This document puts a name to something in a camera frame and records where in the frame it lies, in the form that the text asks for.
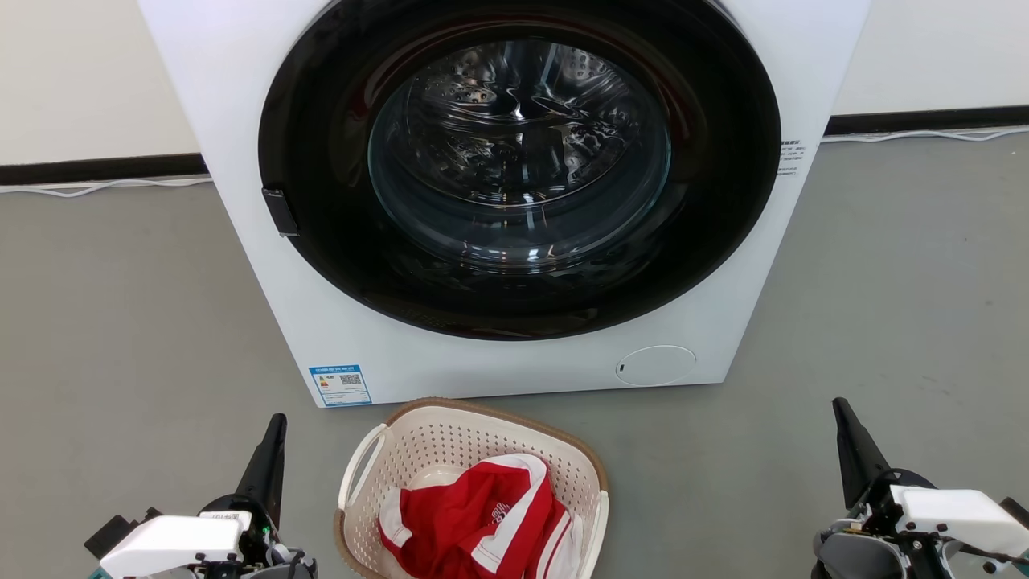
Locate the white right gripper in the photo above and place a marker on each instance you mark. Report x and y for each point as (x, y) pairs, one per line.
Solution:
(949, 515)

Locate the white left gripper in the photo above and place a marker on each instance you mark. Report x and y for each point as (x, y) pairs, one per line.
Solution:
(177, 543)

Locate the cream perforated laundry basket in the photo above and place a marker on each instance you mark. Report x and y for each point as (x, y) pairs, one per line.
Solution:
(450, 442)

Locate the blue energy label sticker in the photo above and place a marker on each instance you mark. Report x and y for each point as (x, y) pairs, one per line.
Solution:
(340, 386)

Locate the red and white shirt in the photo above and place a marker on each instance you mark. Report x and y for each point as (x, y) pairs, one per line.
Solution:
(458, 519)

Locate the round white filter cover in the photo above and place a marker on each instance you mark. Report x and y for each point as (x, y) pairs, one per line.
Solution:
(655, 366)

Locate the black round washer door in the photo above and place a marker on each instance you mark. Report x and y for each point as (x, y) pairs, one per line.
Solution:
(321, 209)

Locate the small printed text sticker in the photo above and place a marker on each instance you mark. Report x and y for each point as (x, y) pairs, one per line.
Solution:
(790, 157)

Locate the white front-load washing machine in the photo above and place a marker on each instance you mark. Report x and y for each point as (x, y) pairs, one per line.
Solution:
(225, 56)

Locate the steel washing machine drum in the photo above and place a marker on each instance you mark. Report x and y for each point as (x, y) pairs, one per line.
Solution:
(514, 121)

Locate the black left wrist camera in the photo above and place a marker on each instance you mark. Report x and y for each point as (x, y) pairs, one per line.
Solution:
(112, 535)

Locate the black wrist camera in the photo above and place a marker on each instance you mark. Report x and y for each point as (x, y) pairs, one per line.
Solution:
(1018, 511)
(112, 535)

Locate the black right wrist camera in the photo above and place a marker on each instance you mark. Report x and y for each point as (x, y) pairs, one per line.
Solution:
(1018, 511)

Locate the black wall baseboard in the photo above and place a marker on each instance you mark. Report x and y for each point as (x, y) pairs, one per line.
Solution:
(96, 169)
(924, 121)

